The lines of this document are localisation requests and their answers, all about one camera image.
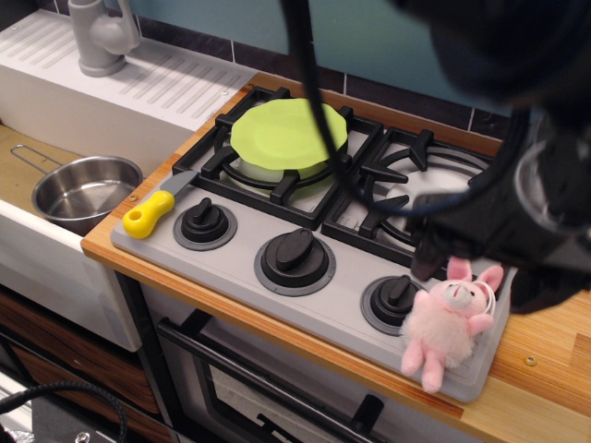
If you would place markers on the white burner disc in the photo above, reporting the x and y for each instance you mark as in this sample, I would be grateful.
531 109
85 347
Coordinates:
424 193
248 175

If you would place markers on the yellow handled toy knife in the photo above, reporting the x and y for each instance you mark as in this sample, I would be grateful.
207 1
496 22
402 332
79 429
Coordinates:
152 210

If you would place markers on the black stove knob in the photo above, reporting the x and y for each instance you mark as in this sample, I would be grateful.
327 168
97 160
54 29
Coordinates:
295 264
387 301
205 226

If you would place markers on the green plastic plate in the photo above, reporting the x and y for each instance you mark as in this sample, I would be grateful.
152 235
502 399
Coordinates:
278 135

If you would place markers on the grey toy stove top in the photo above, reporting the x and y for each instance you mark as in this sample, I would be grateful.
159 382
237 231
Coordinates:
259 218

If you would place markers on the black left burner grate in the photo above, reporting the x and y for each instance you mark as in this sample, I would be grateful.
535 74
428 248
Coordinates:
304 207

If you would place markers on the white left burner disc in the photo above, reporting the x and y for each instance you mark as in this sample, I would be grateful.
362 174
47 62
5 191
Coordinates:
248 175

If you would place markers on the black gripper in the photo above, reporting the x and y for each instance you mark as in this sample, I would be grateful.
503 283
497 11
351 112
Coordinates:
537 220

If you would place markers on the white toy sink unit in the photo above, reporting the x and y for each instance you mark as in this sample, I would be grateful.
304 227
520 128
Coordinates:
142 113

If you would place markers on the stainless steel pot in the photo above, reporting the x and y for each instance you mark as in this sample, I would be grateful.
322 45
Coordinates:
78 195

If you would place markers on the wooden drawer front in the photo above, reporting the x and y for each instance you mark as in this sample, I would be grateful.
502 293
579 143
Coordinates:
40 347

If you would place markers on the black burner grate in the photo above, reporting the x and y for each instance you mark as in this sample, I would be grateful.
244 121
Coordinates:
304 207
398 153

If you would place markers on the toy oven door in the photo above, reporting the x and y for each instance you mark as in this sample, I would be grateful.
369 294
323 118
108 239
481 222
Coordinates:
342 396

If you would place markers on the black oven door handle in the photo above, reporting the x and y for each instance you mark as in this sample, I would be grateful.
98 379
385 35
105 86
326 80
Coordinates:
295 407

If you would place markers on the black right burner grate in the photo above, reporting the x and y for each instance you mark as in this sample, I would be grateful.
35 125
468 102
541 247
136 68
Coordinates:
398 153

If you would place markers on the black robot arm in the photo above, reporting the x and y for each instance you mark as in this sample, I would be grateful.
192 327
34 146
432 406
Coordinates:
531 55

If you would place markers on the black left stove knob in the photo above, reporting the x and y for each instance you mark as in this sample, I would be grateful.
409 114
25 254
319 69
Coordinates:
205 226

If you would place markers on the pink stuffed rabbit toy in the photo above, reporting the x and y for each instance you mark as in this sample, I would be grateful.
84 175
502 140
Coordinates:
440 331

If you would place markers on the black middle stove knob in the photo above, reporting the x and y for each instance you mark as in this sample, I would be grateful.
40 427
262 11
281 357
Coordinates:
295 264

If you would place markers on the grey toy faucet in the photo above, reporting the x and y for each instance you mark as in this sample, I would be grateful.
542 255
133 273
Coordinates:
103 41

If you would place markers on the white right burner disc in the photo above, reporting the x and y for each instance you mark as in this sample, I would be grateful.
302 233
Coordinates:
424 193

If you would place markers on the black right stove knob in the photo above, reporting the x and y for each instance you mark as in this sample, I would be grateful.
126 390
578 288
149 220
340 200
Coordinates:
387 301

